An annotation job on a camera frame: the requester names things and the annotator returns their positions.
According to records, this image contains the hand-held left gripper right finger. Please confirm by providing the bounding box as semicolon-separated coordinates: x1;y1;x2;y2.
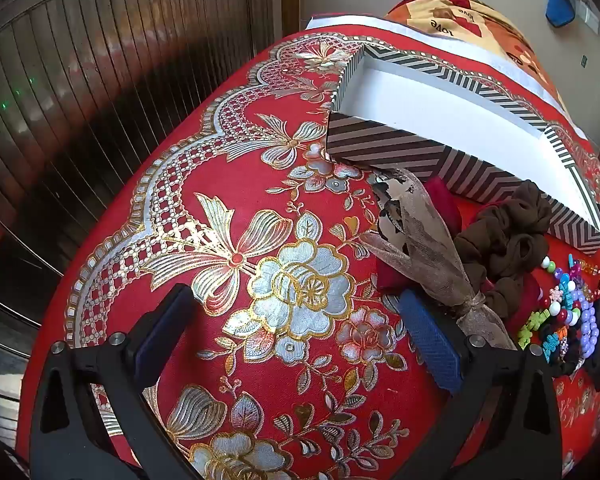
395;290;563;480

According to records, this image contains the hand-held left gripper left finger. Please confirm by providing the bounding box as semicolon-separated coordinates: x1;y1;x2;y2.
30;282;206;480

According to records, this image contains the rainbow clear bead bracelet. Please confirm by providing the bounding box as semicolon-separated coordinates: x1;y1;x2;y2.
567;255;600;301

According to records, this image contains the beige lace bow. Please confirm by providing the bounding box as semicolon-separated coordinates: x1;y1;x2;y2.
360;167;518;351

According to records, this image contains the brown scrunchie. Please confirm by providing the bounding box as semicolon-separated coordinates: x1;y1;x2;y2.
452;180;553;318

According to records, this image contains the multicolour large bead bracelet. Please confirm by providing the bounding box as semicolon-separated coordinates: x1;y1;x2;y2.
540;255;588;331

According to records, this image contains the purple bead bracelet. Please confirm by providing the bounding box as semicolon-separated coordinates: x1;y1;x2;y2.
567;280;600;361

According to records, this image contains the cross bead bracelet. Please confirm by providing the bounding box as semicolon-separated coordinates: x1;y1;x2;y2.
517;310;583;376

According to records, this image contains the red velvet scrunchie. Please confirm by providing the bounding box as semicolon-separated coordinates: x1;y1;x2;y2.
375;177;541;331

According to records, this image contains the striped cardboard box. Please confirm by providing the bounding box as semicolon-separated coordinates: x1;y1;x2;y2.
324;42;600;256

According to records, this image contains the red floral tablecloth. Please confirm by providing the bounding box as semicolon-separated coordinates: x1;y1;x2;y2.
15;30;600;480

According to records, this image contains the printed blanket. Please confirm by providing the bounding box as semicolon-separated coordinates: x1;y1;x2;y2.
384;0;563;106

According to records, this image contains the wooden slatted door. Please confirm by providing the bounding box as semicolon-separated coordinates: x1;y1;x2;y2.
0;0;281;441

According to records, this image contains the wall switch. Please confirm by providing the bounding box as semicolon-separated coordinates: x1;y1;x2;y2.
575;0;600;31

